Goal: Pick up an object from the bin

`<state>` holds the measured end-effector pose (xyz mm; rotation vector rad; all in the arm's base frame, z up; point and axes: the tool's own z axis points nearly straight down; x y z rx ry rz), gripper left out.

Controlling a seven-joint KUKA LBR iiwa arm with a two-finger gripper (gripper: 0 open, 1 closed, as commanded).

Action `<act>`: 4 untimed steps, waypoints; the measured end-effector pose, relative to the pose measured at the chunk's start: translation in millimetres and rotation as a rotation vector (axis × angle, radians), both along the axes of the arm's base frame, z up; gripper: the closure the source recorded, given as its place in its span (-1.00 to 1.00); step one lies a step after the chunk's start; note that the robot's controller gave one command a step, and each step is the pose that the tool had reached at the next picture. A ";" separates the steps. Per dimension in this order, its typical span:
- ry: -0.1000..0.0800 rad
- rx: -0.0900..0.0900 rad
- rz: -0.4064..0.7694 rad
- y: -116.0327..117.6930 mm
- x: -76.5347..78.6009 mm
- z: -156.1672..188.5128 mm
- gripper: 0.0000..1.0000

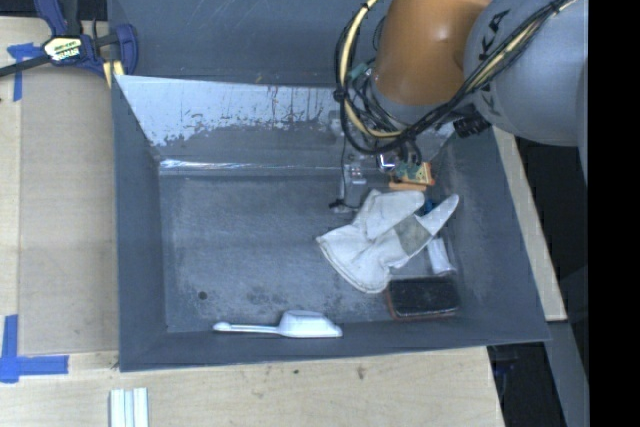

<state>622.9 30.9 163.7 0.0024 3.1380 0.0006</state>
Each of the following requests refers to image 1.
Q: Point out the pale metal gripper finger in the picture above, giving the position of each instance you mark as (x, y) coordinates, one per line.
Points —
(360, 191)
(348, 189)

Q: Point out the white work glove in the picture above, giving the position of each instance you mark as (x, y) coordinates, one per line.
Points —
(372, 245)

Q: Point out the small blue thing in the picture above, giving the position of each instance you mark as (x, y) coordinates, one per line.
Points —
(429, 207)

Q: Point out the white plastic tube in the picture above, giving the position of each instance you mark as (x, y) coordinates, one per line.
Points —
(440, 257)

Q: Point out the grey metal bin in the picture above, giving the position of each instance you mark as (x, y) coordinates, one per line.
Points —
(240, 240)

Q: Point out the black and red-brown flat block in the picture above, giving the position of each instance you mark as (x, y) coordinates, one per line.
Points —
(424, 297)

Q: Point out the white plastic scoop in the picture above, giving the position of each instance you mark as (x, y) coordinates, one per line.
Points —
(305, 325)

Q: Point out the pale wood board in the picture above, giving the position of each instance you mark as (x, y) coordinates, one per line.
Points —
(67, 215)

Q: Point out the black cylinder on white bracket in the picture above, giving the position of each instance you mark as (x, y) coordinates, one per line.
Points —
(470, 126)

